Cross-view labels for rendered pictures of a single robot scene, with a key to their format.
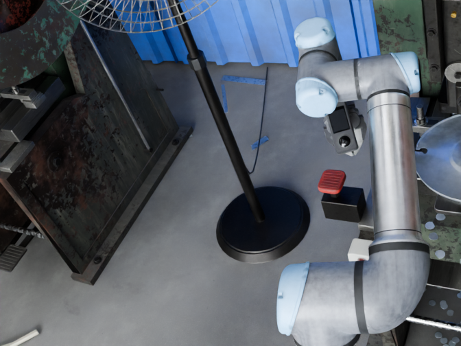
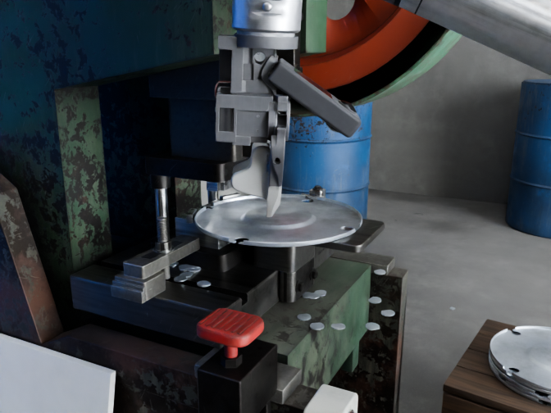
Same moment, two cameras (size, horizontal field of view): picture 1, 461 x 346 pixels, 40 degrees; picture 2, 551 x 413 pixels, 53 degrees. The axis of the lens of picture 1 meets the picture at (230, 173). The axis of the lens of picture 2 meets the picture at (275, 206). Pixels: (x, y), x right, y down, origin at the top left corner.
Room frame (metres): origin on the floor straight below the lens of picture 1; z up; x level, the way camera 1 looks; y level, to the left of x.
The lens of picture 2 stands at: (1.13, 0.36, 1.07)
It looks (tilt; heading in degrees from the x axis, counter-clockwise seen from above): 16 degrees down; 257
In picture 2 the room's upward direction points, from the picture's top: straight up
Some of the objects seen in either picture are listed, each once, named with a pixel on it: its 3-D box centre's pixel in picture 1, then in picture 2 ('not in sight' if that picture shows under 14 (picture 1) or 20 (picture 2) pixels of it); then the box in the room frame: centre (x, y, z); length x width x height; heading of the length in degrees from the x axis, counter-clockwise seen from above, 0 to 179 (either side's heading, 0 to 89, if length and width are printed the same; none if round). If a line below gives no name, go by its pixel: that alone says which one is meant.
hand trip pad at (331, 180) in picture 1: (333, 189); (230, 349); (1.05, -0.22, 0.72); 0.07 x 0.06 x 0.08; 140
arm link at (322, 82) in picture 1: (326, 83); not in sight; (0.90, -0.23, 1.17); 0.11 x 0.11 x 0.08; 65
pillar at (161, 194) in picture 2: not in sight; (161, 203); (1.12, -0.60, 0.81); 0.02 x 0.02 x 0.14
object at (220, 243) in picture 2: not in sight; (219, 221); (1.02, -0.62, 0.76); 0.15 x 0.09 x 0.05; 50
